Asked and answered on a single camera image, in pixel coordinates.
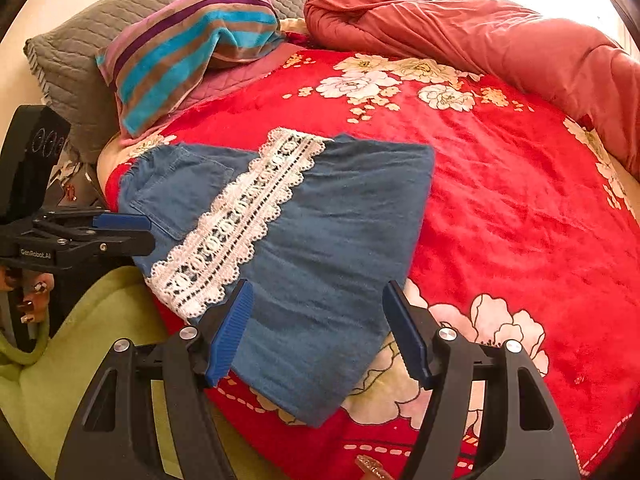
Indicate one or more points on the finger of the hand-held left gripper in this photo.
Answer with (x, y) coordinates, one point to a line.
(122, 221)
(115, 246)

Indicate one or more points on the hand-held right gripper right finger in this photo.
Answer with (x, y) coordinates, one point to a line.
(407, 335)

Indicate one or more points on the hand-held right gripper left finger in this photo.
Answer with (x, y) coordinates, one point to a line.
(230, 332)

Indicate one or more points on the blue denim pants lace trim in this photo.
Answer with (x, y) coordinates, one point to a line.
(325, 260)

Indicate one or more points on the person's left hand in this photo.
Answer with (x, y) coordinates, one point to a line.
(32, 292)

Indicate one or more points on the person's right hand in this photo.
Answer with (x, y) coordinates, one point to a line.
(372, 467)

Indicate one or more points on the green fleece garment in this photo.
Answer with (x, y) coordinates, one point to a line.
(115, 305)

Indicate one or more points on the cream bed sheet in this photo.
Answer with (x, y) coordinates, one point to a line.
(107, 160)

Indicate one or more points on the red floral blanket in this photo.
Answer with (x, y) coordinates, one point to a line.
(500, 210)

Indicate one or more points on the striped towel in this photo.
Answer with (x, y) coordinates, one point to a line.
(165, 60)

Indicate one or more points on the pink quilted pillow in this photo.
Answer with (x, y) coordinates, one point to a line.
(240, 80)

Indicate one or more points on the coral comforter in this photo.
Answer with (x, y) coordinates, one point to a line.
(475, 30)

